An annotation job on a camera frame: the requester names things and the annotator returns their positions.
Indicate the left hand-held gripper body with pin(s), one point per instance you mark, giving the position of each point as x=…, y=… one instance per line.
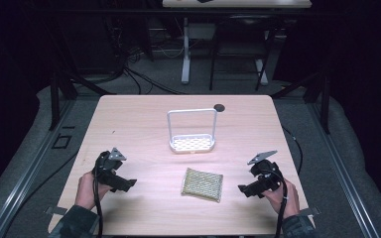
x=105, y=167

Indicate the black stool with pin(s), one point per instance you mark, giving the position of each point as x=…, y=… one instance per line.
x=238, y=49

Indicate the person's right hand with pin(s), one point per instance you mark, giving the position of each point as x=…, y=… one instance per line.
x=287, y=200

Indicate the white sponge holder rack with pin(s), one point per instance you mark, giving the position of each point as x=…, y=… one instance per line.
x=191, y=142

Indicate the person's left hand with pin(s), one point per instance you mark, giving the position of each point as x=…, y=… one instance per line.
x=87, y=193

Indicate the black metal frame stand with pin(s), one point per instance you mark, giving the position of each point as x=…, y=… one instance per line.
x=58, y=95
x=324, y=99

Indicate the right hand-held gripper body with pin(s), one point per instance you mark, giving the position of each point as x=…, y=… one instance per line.
x=266, y=173

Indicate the yellow-green mesh sponge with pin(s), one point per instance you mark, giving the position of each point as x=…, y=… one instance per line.
x=202, y=184

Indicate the aluminium floor rail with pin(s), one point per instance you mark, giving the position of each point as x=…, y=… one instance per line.
x=29, y=172
x=344, y=172

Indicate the white-legged background desk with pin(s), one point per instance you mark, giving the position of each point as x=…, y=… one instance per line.
x=236, y=4

